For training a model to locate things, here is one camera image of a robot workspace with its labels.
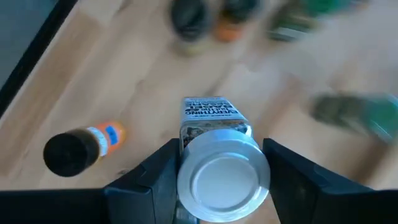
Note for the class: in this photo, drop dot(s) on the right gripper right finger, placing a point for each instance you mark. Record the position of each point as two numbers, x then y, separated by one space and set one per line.
311 202

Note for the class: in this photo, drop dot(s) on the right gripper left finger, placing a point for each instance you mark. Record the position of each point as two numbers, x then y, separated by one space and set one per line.
146 199

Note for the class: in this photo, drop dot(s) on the white-lid bagel seasoning jar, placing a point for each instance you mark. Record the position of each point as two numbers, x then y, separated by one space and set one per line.
222 180

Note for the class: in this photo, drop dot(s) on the black-lid jar orange contents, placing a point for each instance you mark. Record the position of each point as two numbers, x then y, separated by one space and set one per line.
71 154

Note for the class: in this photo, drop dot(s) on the green-lid oregano jar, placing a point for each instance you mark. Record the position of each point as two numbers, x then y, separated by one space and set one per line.
342 115

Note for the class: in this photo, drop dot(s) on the green-lid spice jar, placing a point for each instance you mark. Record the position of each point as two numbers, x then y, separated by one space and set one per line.
292 28

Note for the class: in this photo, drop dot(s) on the black-lid thyme leaves jar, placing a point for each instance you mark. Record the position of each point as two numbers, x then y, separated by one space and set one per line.
191 21

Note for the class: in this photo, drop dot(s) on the black-lid chili powder jar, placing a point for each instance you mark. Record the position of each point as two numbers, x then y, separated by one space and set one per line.
231 31

